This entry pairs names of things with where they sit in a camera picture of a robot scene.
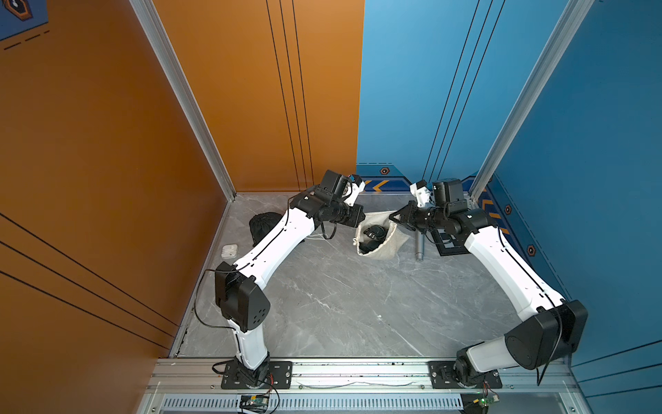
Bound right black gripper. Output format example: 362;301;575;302
389;200;450;234

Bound black hair dryer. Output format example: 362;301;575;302
359;224;388;255

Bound beige printed drawstring pouch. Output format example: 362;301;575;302
353;210;410;260

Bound black drawstring pouch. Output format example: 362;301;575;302
248;212;282;247

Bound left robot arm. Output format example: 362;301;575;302
214;184;365;387

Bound grey microphone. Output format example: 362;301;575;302
415;230;426;262

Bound folded checkered chess board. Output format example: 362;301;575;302
429;229;469;257

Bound white earbuds case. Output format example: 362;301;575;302
221;244;239;259

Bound right green circuit board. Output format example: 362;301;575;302
460;394;500;414

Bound green circuit board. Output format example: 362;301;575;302
238;394;270;414
460;394;500;414

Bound left green circuit board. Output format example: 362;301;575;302
238;394;270;414

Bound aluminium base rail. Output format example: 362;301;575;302
137;357;591;413

